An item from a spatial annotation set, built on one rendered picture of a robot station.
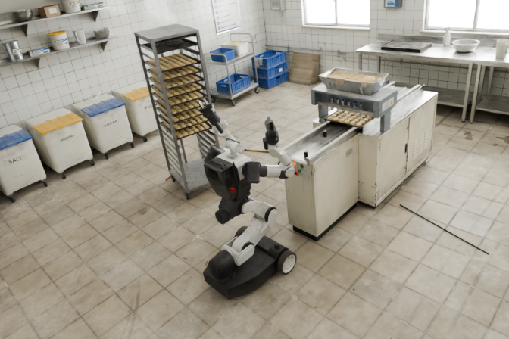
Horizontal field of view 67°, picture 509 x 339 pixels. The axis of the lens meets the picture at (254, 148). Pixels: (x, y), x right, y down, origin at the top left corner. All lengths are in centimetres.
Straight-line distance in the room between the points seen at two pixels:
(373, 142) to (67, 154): 394
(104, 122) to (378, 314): 427
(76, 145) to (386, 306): 429
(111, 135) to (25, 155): 113
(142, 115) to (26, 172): 172
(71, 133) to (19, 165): 72
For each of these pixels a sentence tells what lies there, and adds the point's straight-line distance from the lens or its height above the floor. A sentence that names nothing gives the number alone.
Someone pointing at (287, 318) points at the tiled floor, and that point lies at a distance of 313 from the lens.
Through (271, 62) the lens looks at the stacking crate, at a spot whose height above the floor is 50.
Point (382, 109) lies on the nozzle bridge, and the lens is 355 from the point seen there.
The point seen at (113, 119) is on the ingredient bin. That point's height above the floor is 55.
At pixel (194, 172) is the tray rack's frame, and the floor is 15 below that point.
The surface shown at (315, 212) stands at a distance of 344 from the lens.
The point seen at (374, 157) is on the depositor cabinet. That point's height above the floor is 64.
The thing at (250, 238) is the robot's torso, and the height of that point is 36.
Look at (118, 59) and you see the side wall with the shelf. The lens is 653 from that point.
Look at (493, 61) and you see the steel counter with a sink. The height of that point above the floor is 88.
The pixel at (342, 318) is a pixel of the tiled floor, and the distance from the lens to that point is 312.
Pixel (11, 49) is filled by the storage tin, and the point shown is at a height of 170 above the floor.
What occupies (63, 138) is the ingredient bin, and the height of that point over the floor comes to 55.
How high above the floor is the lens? 242
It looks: 27 degrees down
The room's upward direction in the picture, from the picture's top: 7 degrees counter-clockwise
